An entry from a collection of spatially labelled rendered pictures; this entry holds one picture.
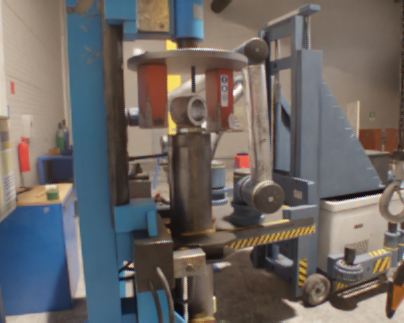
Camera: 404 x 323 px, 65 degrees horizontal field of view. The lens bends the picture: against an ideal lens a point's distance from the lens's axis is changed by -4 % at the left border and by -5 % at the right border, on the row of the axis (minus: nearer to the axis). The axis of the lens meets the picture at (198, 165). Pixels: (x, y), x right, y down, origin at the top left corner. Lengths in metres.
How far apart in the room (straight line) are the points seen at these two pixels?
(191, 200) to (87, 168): 0.50
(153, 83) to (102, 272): 0.90
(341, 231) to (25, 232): 2.56
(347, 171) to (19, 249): 2.76
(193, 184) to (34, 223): 1.62
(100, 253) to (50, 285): 1.43
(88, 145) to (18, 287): 1.80
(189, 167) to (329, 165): 1.57
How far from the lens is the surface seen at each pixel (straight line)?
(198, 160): 1.53
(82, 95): 1.52
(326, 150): 2.81
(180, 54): 1.36
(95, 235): 1.60
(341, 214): 2.95
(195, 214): 1.58
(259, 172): 1.99
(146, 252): 1.30
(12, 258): 2.97
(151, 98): 1.47
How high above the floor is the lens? 1.54
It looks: 8 degrees down
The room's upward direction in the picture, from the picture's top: 1 degrees counter-clockwise
